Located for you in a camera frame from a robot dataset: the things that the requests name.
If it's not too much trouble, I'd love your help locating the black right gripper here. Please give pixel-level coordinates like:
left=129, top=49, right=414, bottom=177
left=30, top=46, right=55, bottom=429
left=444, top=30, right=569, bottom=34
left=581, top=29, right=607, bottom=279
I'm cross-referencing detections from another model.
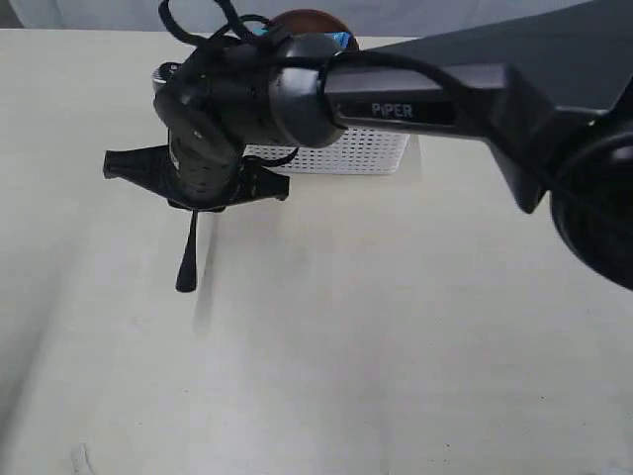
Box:
left=103, top=63, right=290, bottom=212

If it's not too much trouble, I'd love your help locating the silver metal fork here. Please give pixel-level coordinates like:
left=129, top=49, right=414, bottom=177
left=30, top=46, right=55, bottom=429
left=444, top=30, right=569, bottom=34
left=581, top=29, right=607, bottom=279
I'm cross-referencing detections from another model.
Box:
left=175, top=211, right=198, bottom=293

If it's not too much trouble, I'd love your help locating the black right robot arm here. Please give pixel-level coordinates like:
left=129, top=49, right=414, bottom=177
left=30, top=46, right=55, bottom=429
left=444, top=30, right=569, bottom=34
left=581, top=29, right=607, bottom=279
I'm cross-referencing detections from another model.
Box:
left=103, top=1, right=632, bottom=288

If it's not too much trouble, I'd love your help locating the white perforated plastic basket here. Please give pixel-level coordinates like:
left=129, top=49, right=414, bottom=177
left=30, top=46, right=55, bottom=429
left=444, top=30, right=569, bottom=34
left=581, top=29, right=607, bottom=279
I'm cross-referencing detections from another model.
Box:
left=273, top=129, right=409, bottom=175

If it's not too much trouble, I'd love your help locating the brown round plate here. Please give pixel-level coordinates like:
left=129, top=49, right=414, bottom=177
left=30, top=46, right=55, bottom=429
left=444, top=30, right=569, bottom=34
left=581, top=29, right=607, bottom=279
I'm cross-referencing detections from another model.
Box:
left=272, top=9, right=359, bottom=46

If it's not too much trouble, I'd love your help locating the blue chips bag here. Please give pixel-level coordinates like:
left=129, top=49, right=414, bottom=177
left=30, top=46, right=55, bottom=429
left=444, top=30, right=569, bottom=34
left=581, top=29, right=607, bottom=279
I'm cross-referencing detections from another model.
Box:
left=254, top=27, right=353, bottom=50

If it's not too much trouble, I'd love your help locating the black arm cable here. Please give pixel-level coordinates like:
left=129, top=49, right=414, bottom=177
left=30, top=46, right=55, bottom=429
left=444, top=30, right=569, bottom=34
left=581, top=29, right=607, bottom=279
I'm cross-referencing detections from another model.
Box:
left=157, top=0, right=298, bottom=100

